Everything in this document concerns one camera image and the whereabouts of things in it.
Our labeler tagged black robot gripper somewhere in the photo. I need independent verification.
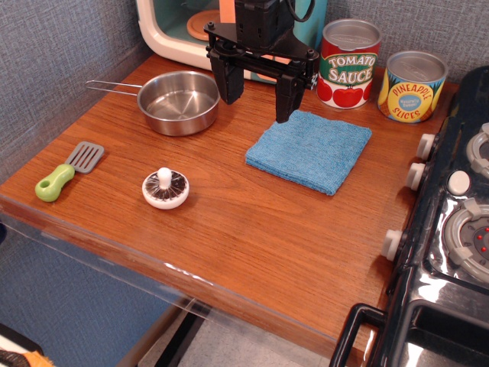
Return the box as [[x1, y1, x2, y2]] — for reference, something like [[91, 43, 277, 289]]
[[204, 1, 319, 123]]

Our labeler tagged stainless steel pot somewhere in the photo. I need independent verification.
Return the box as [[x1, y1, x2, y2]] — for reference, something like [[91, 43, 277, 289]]
[[85, 70, 220, 137]]

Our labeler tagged blue folded cloth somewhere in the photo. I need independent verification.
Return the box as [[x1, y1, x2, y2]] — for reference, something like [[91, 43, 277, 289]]
[[245, 111, 372, 196]]

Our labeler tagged white stove knob top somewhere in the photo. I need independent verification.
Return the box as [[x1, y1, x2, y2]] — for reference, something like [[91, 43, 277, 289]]
[[416, 134, 436, 161]]

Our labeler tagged white stove knob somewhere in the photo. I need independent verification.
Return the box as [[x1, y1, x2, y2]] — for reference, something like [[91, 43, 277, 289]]
[[416, 134, 436, 161], [405, 163, 426, 191], [381, 229, 403, 261]]

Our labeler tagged orange microwave plate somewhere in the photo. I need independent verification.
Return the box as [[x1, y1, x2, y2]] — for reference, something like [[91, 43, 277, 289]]
[[186, 9, 220, 41]]

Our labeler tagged tomato sauce can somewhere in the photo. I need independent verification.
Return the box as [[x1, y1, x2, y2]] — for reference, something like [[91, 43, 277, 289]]
[[317, 18, 382, 109]]

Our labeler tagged toy microwave oven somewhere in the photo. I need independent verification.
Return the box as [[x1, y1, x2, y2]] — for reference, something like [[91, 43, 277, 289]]
[[136, 0, 327, 70]]

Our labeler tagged white toy mushroom slice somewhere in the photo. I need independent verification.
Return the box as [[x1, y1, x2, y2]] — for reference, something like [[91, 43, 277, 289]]
[[141, 167, 190, 209]]

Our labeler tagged pineapple slices can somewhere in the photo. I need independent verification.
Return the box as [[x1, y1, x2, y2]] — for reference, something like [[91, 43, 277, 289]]
[[377, 50, 449, 124]]

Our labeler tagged white stove knob middle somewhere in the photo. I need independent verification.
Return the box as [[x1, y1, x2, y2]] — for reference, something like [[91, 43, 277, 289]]
[[405, 163, 426, 191]]

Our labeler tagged white stove knob bottom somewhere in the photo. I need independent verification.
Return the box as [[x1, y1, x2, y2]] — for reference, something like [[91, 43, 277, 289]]
[[381, 229, 403, 261]]

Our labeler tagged black toy stove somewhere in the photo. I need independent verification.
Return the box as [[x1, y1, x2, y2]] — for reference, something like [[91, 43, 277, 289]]
[[330, 67, 488, 366]]

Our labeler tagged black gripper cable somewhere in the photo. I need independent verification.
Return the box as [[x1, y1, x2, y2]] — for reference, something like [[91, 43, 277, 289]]
[[284, 0, 316, 24]]

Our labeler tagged green handled grey spatula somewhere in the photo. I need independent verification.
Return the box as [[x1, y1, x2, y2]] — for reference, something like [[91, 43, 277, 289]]
[[34, 141, 105, 203]]

